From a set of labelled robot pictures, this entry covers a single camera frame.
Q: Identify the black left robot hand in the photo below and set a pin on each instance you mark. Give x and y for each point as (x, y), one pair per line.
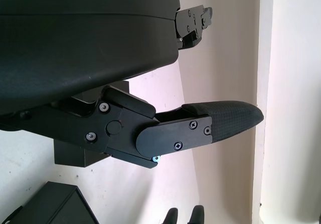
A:
(75, 58)

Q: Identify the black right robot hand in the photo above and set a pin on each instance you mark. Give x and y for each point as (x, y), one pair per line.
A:
(196, 215)

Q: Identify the black camera box base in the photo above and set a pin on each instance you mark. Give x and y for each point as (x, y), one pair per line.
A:
(57, 204)

